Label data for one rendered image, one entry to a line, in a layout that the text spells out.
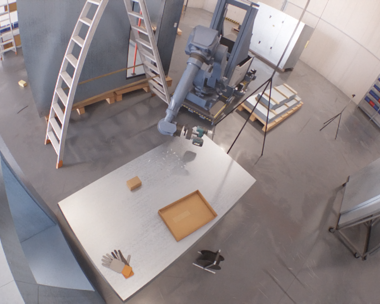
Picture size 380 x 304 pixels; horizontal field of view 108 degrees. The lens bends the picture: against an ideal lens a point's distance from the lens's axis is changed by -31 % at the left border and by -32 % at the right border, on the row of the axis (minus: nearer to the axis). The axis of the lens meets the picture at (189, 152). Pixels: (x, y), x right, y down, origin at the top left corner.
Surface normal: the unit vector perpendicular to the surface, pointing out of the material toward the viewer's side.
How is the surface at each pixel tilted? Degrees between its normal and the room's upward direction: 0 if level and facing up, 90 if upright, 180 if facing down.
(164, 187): 0
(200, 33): 48
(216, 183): 0
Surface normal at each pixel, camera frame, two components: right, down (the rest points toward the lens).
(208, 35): -0.11, 0.06
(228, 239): 0.23, -0.63
